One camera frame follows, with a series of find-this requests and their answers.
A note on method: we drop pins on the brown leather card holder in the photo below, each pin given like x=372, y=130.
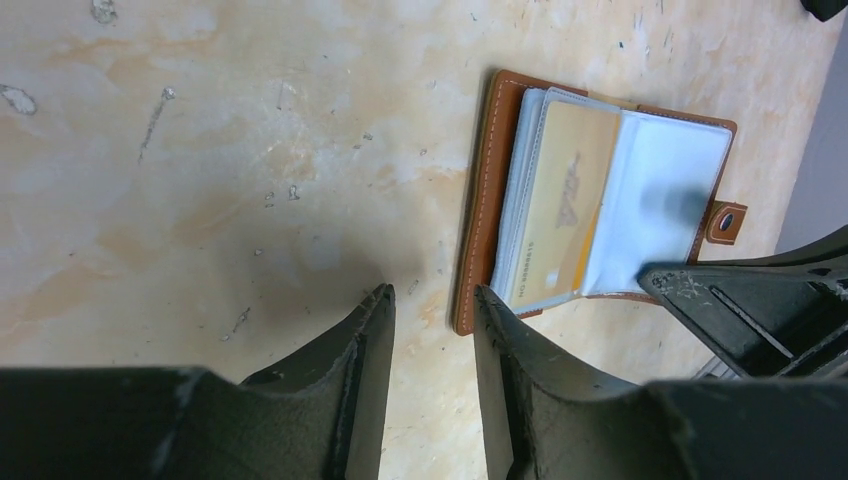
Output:
x=659, y=202

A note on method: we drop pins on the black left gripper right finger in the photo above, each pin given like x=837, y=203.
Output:
x=546, y=414

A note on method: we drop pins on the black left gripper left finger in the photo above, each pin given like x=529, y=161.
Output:
x=318, y=413

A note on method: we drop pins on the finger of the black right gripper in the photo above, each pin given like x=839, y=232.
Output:
x=779, y=316

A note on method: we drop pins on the gold credit card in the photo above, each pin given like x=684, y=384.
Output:
x=576, y=145

